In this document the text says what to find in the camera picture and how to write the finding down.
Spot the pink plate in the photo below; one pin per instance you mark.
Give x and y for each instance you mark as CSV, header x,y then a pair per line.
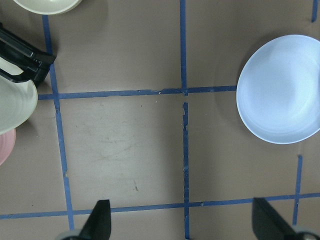
x,y
7,143

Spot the black dish rack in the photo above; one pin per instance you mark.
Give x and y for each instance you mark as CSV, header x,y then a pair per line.
x,y
21,61

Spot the cream plate in rack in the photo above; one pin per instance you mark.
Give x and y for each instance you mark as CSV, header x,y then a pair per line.
x,y
18,97

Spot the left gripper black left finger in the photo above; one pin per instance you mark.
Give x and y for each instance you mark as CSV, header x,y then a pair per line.
x,y
98,225

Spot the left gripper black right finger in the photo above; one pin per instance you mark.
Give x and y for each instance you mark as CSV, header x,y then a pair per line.
x,y
267,223

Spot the cream bowl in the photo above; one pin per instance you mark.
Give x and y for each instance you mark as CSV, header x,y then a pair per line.
x,y
48,7

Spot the blue plate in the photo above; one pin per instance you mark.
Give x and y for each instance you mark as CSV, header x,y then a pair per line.
x,y
278,90

